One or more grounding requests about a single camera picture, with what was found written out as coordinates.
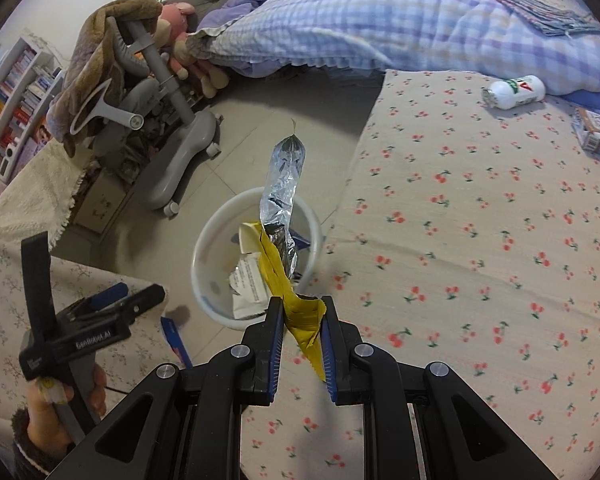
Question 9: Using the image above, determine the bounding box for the yellow foil snack wrapper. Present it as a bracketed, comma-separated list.
[257, 134, 326, 380]

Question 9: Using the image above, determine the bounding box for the white AD bottle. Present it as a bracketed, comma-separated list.
[482, 75, 546, 110]

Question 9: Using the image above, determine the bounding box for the light blue carton box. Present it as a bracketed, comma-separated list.
[571, 106, 600, 156]

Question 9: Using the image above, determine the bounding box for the white paper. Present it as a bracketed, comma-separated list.
[228, 252, 271, 320]

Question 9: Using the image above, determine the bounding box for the yellow paper cup container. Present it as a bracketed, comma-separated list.
[238, 222, 262, 255]

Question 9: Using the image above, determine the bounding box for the torn blue biscuit box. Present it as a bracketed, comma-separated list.
[290, 230, 311, 252]

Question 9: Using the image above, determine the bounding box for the white plastic trash bin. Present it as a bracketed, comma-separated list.
[190, 188, 323, 330]

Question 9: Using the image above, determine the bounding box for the person's left hand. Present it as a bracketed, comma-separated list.
[25, 364, 109, 461]

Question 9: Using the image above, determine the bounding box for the blue item on floor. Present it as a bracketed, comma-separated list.
[160, 316, 193, 368]

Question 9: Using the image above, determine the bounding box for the grey ergonomic chair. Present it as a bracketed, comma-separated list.
[70, 16, 222, 218]

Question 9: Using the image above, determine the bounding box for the cherry print tablecloth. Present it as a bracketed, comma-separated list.
[308, 70, 600, 479]

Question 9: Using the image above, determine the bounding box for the bookshelf with books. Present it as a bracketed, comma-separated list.
[0, 35, 64, 183]

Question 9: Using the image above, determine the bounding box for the brown blanket on chair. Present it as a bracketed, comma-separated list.
[46, 0, 162, 158]

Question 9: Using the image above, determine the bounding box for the pink plush toy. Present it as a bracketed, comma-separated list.
[154, 1, 231, 100]

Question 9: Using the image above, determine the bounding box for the checkered blue quilt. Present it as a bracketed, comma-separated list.
[186, 0, 600, 96]

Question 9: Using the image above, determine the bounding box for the folded striped cloth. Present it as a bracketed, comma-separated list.
[495, 0, 600, 37]

